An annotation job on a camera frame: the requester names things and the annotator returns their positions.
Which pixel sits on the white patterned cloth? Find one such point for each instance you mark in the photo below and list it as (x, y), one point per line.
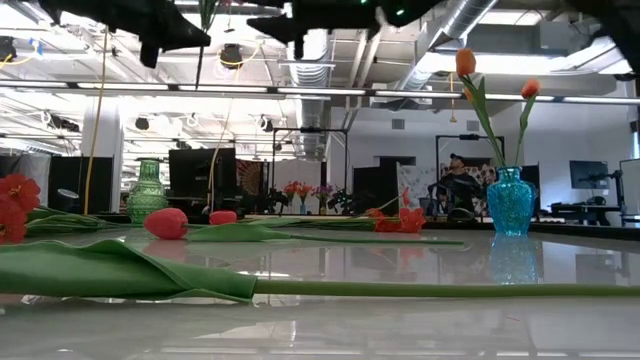
(412, 182)

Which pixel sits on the black partition panel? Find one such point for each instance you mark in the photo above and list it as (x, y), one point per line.
(75, 175)

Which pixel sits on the red artificial tulip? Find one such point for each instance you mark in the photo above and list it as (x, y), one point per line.
(166, 223)
(223, 217)
(125, 272)

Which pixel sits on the black cabinet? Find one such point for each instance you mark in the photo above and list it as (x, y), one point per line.
(377, 187)

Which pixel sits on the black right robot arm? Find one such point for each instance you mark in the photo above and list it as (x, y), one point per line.
(620, 30)

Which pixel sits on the green glass vase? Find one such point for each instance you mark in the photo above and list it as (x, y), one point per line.
(147, 195)

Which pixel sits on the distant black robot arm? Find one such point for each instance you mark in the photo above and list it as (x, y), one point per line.
(346, 200)
(276, 200)

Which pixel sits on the small black monitor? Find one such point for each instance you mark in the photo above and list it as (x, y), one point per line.
(589, 175)

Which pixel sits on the person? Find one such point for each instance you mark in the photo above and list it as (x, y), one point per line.
(462, 187)

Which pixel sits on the floral patterned cloth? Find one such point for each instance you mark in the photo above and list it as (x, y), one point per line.
(484, 175)

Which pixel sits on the black floor lamp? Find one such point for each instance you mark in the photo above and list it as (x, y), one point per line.
(67, 201)

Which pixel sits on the distant dark desk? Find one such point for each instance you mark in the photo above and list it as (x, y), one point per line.
(582, 207)

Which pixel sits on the black dome camera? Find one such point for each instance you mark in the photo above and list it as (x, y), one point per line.
(231, 57)

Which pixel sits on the mandala patterned cloth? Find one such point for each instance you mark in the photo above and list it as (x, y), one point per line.
(250, 185)

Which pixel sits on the long LED light strip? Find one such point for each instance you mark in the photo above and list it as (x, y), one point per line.
(320, 91)

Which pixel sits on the white board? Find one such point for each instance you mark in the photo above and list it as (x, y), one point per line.
(631, 187)

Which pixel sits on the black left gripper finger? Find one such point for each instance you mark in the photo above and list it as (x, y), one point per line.
(150, 55)
(165, 27)

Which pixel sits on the grey cloth panel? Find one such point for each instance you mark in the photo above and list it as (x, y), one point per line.
(30, 167)

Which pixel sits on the tall blue glass vase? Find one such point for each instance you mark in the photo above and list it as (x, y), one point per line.
(511, 205)

